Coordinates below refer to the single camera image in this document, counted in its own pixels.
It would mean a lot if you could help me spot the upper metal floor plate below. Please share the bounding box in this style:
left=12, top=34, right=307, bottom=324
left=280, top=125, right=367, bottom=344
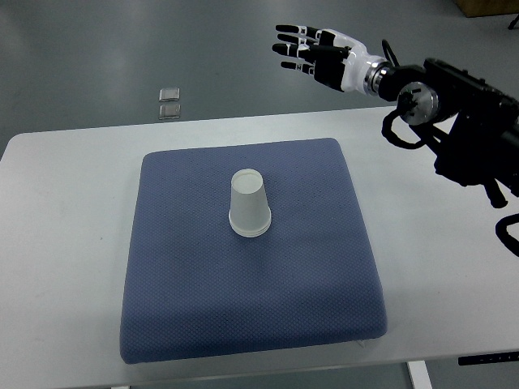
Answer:
left=159, top=87, right=180, bottom=102

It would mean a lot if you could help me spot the black tripod leg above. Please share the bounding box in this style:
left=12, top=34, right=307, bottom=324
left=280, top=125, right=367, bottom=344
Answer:
left=508, top=15, right=519, bottom=30

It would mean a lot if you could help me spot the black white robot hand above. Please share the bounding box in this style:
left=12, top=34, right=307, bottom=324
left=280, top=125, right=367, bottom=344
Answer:
left=272, top=24, right=390, bottom=95

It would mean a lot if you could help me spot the metal floor plate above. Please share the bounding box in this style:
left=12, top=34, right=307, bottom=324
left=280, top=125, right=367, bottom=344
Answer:
left=159, top=103, right=181, bottom=120
left=159, top=87, right=180, bottom=102

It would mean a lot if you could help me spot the white paper cup on cushion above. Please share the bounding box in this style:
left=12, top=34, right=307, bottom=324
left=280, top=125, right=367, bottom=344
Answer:
left=233, top=226, right=269, bottom=238

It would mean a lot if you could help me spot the blue grey square cushion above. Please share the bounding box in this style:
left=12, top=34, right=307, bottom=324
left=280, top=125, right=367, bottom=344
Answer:
left=120, top=138, right=387, bottom=364

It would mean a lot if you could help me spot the black table control panel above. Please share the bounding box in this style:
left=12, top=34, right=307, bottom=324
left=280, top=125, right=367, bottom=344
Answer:
left=457, top=351, right=519, bottom=366

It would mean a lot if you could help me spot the brown cardboard box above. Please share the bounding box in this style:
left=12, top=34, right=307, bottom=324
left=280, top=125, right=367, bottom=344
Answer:
left=454, top=0, right=518, bottom=18

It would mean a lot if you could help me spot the white table leg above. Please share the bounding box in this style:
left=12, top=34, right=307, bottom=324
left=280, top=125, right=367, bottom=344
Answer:
left=406, top=361, right=432, bottom=389

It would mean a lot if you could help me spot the white paper cup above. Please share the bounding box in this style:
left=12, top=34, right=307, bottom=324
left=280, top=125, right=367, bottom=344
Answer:
left=229, top=169, right=272, bottom=230
left=233, top=226, right=269, bottom=238

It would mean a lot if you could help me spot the lower metal floor plate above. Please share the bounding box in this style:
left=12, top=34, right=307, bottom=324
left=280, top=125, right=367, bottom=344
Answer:
left=159, top=103, right=181, bottom=120

